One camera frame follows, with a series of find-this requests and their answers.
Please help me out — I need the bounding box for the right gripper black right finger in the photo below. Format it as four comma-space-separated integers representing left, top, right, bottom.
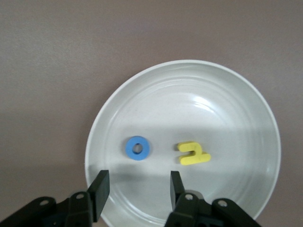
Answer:
164, 170, 262, 227

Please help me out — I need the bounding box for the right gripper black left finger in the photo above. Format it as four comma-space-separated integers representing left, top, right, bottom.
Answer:
0, 169, 111, 227

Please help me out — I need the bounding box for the yellow foam letter h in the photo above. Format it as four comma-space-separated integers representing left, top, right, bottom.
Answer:
175, 141, 211, 166

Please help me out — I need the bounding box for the blue foam letter o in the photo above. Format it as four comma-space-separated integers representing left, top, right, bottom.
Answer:
125, 135, 151, 161

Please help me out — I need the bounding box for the beige plate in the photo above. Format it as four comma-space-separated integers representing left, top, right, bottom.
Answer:
84, 59, 282, 227

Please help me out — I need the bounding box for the brown table cover sheet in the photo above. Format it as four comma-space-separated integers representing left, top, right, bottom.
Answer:
0, 0, 303, 227

